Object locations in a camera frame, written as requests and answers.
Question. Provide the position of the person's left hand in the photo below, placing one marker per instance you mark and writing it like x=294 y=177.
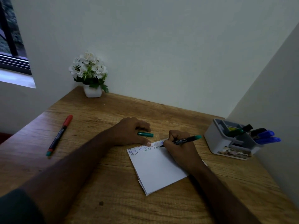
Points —
x=125 y=132

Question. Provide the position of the person's right hand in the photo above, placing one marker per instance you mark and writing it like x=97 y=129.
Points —
x=181 y=152

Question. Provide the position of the person's right fingers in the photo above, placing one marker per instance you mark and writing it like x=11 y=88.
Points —
x=172 y=137

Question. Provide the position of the person's left thumb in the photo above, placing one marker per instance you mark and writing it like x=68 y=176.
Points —
x=143 y=142

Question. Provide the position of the green marker cap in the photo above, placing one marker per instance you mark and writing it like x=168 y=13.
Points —
x=146 y=134

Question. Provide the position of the black marker with green end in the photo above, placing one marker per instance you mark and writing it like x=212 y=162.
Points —
x=189 y=139

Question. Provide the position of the white paper sheet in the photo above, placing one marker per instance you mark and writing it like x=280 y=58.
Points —
x=155 y=170

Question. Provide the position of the person's left forearm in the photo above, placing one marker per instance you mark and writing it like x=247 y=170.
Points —
x=70 y=170

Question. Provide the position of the person's right forearm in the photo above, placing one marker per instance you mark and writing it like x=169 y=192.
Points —
x=219 y=195

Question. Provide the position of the white grey desk organizer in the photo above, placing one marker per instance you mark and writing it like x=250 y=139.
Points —
x=218 y=141

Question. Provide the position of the white flower pot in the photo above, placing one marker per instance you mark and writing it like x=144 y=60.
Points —
x=92 y=92

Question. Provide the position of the black marker with red cap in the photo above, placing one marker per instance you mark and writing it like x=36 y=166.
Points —
x=58 y=136

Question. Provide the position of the artificial white flower plant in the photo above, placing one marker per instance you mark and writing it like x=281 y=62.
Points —
x=87 y=67

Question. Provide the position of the blue marker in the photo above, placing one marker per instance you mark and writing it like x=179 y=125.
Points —
x=269 y=140

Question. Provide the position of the black window frame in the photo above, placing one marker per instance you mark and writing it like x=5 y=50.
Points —
x=9 y=39

